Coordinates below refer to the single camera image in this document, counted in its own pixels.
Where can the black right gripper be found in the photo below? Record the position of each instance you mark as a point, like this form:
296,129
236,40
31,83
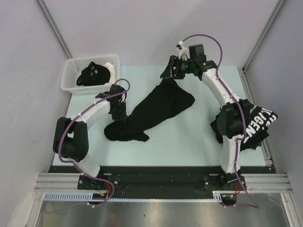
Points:
174,62

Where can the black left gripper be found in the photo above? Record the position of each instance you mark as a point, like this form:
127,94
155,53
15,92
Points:
121,117

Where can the black graphic t-shirt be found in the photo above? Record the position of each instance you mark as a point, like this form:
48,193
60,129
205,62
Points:
165,101

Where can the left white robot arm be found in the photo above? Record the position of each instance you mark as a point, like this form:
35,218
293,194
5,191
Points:
71,140

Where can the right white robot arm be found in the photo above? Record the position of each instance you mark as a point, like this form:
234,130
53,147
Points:
208,73

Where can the folded black printed t-shirt stack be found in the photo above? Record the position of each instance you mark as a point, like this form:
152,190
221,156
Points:
258,123

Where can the black garment in basket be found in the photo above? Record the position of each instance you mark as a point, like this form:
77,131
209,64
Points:
94,75

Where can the white cloth in basket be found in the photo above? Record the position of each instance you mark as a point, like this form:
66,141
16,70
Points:
112,71

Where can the white perforated plastic basket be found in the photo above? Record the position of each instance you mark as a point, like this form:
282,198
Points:
74,66

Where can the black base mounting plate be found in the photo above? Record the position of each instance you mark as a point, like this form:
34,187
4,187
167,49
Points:
179,193

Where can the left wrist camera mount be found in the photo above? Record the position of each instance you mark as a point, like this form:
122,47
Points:
115,91

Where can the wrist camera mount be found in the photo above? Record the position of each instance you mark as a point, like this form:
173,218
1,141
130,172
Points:
194,52
115,91

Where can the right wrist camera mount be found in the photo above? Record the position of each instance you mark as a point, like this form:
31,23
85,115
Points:
194,52

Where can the white slotted cable duct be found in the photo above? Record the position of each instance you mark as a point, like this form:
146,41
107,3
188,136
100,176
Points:
68,196

